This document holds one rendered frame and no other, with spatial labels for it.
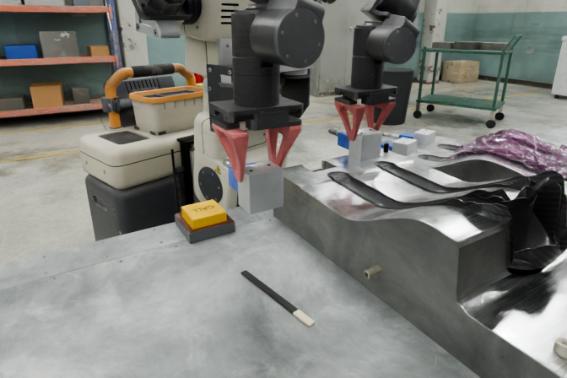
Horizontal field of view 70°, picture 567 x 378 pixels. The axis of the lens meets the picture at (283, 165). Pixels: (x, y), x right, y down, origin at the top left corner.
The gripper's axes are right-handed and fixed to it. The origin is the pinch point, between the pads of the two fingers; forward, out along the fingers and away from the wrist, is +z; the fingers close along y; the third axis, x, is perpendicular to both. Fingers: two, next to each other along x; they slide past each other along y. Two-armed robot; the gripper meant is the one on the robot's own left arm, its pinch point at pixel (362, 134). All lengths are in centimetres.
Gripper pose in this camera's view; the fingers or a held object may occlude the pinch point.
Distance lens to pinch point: 79.4
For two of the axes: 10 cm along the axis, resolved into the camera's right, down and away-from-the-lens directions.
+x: -5.2, -3.1, 8.0
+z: 0.0, 9.3, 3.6
